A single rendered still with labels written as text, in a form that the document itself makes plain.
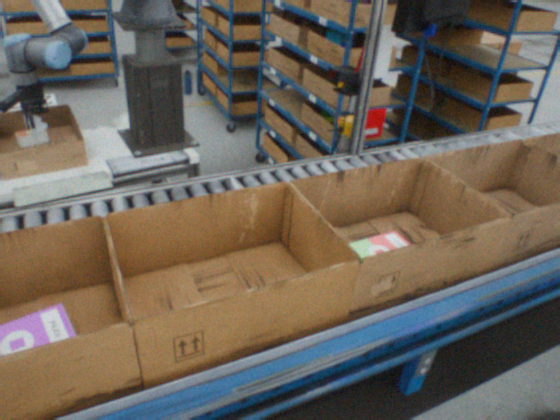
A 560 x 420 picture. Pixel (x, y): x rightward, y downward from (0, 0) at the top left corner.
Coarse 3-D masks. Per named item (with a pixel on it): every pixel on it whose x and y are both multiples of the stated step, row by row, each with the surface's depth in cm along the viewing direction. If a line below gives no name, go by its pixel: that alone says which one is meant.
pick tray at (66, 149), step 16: (0, 112) 170; (16, 112) 173; (48, 112) 179; (64, 112) 182; (0, 128) 173; (16, 128) 176; (48, 128) 182; (64, 128) 183; (0, 144) 167; (16, 144) 169; (48, 144) 170; (64, 144) 152; (80, 144) 155; (0, 160) 144; (16, 160) 147; (32, 160) 149; (48, 160) 152; (64, 160) 155; (80, 160) 158; (16, 176) 149
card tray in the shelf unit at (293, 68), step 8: (272, 48) 284; (280, 48) 288; (288, 48) 291; (272, 56) 282; (280, 56) 273; (288, 56) 294; (296, 56) 297; (272, 64) 285; (280, 64) 275; (288, 64) 266; (296, 64) 258; (304, 64) 257; (312, 64) 259; (288, 72) 268; (296, 72) 260
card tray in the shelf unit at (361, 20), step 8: (312, 0) 230; (320, 0) 223; (328, 0) 217; (336, 0) 211; (344, 0) 206; (392, 0) 219; (312, 8) 231; (320, 8) 225; (328, 8) 218; (336, 8) 212; (344, 8) 207; (360, 8) 201; (368, 8) 203; (392, 8) 208; (328, 16) 220; (336, 16) 214; (344, 16) 208; (360, 16) 203; (368, 16) 205; (392, 16) 210; (344, 24) 209; (360, 24) 205; (384, 24) 211
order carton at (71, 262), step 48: (0, 240) 78; (48, 240) 82; (96, 240) 87; (0, 288) 83; (48, 288) 87; (96, 288) 91; (96, 336) 62; (0, 384) 59; (48, 384) 62; (96, 384) 67
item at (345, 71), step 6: (336, 66) 165; (342, 66) 167; (348, 66) 168; (330, 72) 165; (336, 72) 162; (342, 72) 163; (348, 72) 164; (354, 72) 165; (330, 78) 166; (336, 78) 163; (342, 78) 164; (348, 78) 165; (354, 78) 167; (342, 84) 169; (348, 84) 169; (342, 90) 169; (348, 90) 170
